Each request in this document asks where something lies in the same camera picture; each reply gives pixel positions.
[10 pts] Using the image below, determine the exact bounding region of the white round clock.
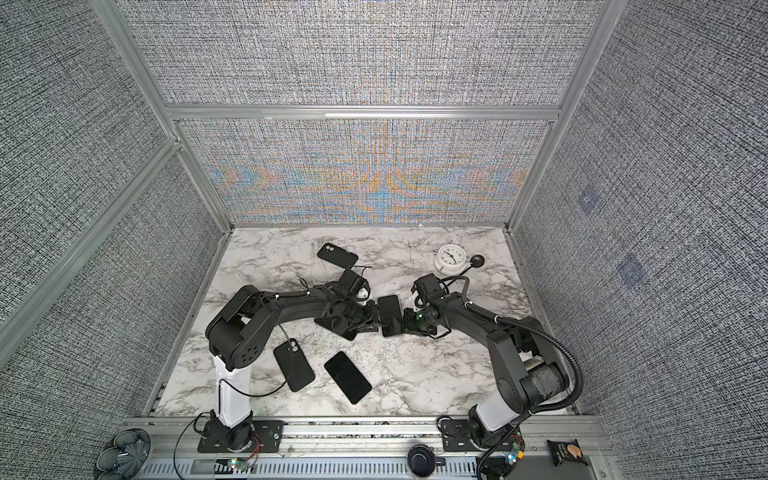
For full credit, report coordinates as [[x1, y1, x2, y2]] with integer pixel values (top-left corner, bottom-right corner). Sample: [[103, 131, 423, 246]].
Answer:
[[433, 244, 469, 276]]

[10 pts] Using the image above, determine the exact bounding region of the black phone screen up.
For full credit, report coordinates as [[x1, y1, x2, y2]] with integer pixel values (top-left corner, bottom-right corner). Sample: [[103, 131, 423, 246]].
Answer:
[[324, 351, 372, 405], [314, 315, 360, 341]]

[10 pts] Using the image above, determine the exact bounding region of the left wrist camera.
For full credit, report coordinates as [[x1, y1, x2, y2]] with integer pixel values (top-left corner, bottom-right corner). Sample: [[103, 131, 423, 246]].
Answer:
[[331, 269, 370, 300]]

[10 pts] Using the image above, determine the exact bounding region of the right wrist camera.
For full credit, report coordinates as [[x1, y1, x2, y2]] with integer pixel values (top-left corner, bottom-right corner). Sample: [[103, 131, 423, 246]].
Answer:
[[411, 274, 448, 308]]

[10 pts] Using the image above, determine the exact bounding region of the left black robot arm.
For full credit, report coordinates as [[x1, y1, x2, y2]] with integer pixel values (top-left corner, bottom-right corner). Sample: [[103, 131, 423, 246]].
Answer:
[[205, 284, 379, 429]]

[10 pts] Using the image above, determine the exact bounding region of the black phone case front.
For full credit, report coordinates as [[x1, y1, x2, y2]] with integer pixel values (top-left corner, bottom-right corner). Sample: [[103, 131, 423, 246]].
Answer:
[[273, 338, 316, 392]]

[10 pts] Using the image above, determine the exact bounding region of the snack packet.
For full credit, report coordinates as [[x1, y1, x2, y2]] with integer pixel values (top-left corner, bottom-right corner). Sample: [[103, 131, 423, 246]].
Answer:
[[547, 439, 589, 467]]

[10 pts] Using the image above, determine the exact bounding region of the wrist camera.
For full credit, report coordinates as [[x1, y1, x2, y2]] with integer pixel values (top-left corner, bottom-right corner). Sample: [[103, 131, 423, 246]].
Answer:
[[411, 274, 448, 308], [331, 269, 370, 300]]

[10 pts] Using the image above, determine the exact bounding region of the small green circuit board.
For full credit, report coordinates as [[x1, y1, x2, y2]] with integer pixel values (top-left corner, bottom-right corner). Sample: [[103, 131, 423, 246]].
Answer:
[[228, 458, 252, 472]]

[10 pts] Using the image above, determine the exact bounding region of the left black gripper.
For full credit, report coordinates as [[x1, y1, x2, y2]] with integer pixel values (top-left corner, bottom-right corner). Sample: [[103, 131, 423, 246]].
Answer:
[[342, 299, 391, 333]]

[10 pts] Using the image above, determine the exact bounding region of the black round-head spoon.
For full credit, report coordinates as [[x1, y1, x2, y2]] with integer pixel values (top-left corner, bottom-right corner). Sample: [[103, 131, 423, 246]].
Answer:
[[461, 254, 486, 275]]

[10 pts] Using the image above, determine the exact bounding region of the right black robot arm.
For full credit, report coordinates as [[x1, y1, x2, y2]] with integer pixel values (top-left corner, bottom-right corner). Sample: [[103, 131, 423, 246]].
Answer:
[[403, 292, 571, 449]]

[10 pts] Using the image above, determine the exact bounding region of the black fan left corner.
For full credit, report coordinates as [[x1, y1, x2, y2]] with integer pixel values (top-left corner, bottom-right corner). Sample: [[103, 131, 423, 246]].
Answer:
[[93, 428, 152, 480]]

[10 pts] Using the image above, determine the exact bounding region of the black screen purple phone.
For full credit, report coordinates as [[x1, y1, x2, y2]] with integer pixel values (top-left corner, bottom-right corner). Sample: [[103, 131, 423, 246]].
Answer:
[[377, 295, 403, 338]]

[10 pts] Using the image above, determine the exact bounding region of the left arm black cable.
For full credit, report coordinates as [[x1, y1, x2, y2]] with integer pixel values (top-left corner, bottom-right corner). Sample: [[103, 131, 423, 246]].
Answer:
[[172, 323, 292, 480]]

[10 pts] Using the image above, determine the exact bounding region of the black round knob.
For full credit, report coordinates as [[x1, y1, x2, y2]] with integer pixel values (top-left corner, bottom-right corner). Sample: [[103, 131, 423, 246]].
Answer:
[[406, 444, 446, 479]]

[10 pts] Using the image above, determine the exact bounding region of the black phone case back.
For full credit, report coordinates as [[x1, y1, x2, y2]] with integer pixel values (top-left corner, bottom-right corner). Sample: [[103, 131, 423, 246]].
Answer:
[[317, 242, 359, 269]]

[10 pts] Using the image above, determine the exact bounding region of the black phone front screen up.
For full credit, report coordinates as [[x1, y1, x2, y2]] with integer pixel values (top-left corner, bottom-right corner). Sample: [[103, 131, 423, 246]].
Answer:
[[324, 351, 372, 405]]

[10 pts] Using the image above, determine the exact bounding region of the right green circuit board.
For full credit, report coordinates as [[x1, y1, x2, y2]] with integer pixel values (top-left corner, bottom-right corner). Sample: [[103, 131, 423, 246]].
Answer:
[[505, 443, 525, 466]]

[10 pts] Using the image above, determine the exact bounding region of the black phone case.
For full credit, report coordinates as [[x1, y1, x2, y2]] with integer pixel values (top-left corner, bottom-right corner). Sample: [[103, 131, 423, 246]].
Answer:
[[317, 242, 359, 269], [273, 338, 316, 392]]

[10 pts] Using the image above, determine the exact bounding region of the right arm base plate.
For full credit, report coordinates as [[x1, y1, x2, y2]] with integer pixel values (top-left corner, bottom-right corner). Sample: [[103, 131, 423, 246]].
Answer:
[[436, 417, 481, 453]]

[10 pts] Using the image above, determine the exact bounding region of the black phone centre screen up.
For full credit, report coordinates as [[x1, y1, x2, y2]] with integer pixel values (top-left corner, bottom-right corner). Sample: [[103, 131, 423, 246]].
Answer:
[[314, 315, 360, 341]]

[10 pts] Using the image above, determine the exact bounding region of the aluminium front rail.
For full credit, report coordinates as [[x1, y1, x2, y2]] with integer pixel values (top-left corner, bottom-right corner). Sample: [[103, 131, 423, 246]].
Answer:
[[123, 416, 624, 479]]

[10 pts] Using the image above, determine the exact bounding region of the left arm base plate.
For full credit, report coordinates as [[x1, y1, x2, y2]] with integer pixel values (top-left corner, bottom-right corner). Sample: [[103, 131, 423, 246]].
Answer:
[[197, 420, 285, 454]]

